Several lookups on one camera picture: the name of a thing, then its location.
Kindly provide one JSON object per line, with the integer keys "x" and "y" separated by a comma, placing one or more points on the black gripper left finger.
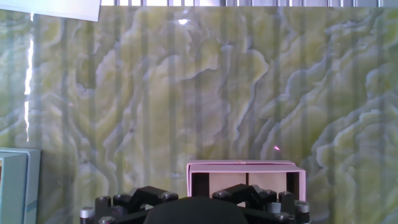
{"x": 146, "y": 195}

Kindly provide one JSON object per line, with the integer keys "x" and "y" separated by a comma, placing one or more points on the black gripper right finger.
{"x": 239, "y": 192}

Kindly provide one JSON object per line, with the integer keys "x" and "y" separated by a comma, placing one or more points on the pink cardboard box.
{"x": 242, "y": 168}

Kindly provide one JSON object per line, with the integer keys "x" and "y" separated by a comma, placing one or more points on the light blue cardboard box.
{"x": 14, "y": 186}

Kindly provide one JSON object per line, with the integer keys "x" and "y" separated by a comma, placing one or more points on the green marble pattern table mat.
{"x": 199, "y": 93}

